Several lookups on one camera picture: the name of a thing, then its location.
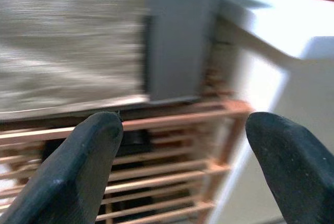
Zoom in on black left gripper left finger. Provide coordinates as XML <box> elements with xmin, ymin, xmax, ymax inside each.
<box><xmin>0</xmin><ymin>111</ymin><xmax>124</xmax><ymax>224</ymax></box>

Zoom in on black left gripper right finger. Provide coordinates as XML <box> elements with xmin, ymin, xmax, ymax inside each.
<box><xmin>246</xmin><ymin>111</ymin><xmax>334</xmax><ymax>224</ymax></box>

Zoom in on mini fridge door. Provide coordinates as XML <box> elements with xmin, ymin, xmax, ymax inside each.
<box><xmin>0</xmin><ymin>0</ymin><xmax>151</xmax><ymax>120</ymax></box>

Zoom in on grey mini fridge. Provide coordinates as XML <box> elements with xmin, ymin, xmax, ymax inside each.
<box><xmin>142</xmin><ymin>0</ymin><xmax>219</xmax><ymax>120</ymax></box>

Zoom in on white table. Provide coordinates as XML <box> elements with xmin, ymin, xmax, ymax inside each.
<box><xmin>206</xmin><ymin>0</ymin><xmax>334</xmax><ymax>224</ymax></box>

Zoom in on wooden slatted rack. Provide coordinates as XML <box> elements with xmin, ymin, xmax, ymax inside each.
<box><xmin>0</xmin><ymin>62</ymin><xmax>254</xmax><ymax>224</ymax></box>

